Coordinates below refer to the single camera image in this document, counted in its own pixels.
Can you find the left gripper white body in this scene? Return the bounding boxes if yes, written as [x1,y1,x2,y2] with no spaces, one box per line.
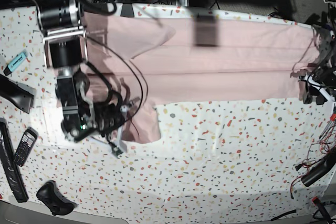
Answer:
[299,76,335,113]

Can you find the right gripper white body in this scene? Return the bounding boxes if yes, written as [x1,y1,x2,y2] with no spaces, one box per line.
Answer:
[89,126,128,158]

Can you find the pink T-shirt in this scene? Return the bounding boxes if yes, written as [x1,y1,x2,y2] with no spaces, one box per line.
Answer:
[85,13,321,144]

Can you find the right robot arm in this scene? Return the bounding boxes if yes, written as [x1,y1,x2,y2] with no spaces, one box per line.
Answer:
[33,0,132,156]

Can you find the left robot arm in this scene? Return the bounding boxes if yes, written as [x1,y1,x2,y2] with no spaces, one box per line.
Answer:
[300,0,335,105]

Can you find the black cylindrical tool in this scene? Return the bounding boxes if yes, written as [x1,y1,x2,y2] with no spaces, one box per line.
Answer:
[301,152,335,187]

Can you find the black game controller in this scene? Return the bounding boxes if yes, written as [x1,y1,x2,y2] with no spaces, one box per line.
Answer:
[36,180,77,216]

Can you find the terrazzo pattern table cover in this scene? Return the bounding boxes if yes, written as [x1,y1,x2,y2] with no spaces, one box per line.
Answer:
[1,4,334,223]

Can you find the small black red tool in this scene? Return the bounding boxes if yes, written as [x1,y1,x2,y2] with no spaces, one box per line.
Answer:
[312,197,335,223]

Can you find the long black bar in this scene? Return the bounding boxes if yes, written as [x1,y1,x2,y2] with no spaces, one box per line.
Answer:
[1,118,29,203]

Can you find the turquoise highlighter pen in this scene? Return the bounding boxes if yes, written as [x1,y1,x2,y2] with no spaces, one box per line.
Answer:
[3,50,28,76]

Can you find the red handled screwdriver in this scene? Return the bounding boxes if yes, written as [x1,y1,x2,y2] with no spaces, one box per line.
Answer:
[319,112,336,139]

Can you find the red and black wires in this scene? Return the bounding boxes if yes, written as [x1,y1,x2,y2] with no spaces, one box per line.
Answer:
[290,124,336,200]

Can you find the black cordless phone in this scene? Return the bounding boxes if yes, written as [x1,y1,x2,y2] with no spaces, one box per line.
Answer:
[14,127,38,167]

